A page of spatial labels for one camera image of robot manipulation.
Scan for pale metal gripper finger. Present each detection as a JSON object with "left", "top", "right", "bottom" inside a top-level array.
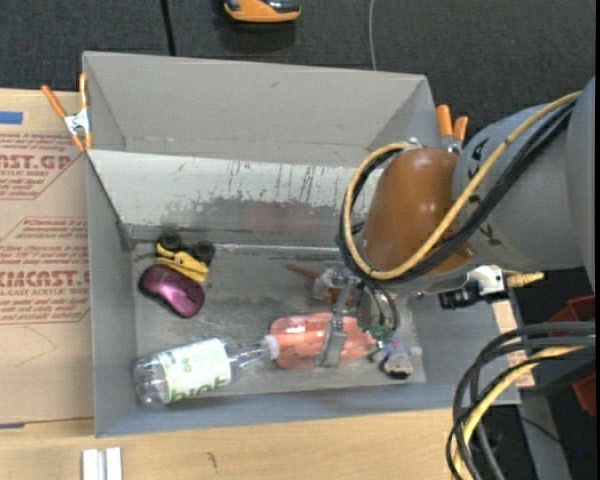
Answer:
[
  {"left": 318, "top": 314, "right": 350, "bottom": 369},
  {"left": 311, "top": 263, "right": 352, "bottom": 304}
]

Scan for red-brown flat piece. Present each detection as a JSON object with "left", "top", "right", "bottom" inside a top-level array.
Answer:
[{"left": 286, "top": 263, "right": 355, "bottom": 307}]

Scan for pink clear plastic bottle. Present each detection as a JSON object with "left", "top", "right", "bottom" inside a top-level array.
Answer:
[{"left": 268, "top": 311, "right": 382, "bottom": 371}]

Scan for small purple grey toy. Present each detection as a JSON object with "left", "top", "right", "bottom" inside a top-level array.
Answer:
[{"left": 375, "top": 340, "right": 422, "bottom": 381}]

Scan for grey metal bin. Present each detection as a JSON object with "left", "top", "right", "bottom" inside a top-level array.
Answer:
[{"left": 81, "top": 51, "right": 522, "bottom": 438}]

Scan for yellow toy vehicle black wheels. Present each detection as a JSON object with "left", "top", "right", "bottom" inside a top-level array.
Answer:
[{"left": 154, "top": 231, "right": 217, "bottom": 284}]

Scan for clear plastic bottle green label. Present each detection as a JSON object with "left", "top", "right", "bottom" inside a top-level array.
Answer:
[{"left": 131, "top": 334, "right": 282, "bottom": 409}]

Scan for purple computer mouse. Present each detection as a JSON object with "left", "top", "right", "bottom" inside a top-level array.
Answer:
[{"left": 137, "top": 264, "right": 207, "bottom": 319}]

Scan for brown cardboard board red print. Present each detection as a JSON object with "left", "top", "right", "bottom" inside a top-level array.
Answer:
[{"left": 0, "top": 86, "right": 96, "bottom": 432}]

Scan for black cylinder on white bracket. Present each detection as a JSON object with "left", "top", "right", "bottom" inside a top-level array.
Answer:
[{"left": 415, "top": 264, "right": 507, "bottom": 311}]

